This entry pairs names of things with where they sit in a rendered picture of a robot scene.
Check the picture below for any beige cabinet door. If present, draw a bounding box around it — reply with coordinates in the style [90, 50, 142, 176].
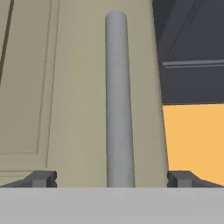
[0, 0, 170, 188]

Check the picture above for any dark grey appliance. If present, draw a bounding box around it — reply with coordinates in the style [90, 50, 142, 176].
[151, 0, 224, 105]

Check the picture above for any grey appliance handle bar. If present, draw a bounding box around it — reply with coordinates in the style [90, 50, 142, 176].
[162, 59, 224, 69]

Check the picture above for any grey cylindrical door handle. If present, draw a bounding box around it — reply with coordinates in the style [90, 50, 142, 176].
[104, 10, 136, 188]

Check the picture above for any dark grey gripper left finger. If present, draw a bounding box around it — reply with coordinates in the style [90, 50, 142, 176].
[0, 171, 58, 188]

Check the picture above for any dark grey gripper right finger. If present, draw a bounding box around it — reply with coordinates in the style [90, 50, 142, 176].
[167, 171, 224, 188]

